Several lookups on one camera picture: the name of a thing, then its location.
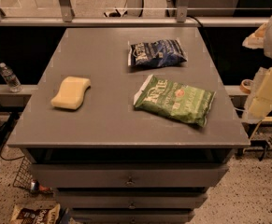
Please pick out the brown snack bag on floor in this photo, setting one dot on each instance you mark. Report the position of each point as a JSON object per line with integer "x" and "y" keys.
{"x": 23, "y": 215}

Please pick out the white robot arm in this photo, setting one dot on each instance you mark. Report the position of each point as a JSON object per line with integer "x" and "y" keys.
{"x": 260, "y": 39}

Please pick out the roll of tape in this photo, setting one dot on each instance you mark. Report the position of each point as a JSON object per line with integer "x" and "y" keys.
{"x": 246, "y": 85}

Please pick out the soda can on floor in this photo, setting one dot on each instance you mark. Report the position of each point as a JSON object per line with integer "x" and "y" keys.
{"x": 36, "y": 187}

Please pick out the clear plastic water bottle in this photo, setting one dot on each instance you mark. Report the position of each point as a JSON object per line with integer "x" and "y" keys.
{"x": 10, "y": 78}

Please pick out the grey drawer cabinet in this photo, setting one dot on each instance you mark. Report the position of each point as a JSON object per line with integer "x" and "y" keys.
{"x": 106, "y": 161}

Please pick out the blue chip bag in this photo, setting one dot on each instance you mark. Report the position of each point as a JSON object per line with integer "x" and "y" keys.
{"x": 161, "y": 53}

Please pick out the wire basket on floor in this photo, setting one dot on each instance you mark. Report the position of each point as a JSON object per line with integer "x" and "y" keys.
{"x": 23, "y": 177}

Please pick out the green chip bag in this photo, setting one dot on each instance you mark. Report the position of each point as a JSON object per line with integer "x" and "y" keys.
{"x": 174, "y": 100}

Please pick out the yellow sponge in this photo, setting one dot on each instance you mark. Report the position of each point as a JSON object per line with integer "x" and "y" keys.
{"x": 71, "y": 93}

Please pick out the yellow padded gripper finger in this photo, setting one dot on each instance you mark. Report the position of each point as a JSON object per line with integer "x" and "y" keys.
{"x": 259, "y": 102}

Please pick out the metal railing frame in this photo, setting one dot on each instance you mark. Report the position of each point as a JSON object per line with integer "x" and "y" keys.
{"x": 82, "y": 13}

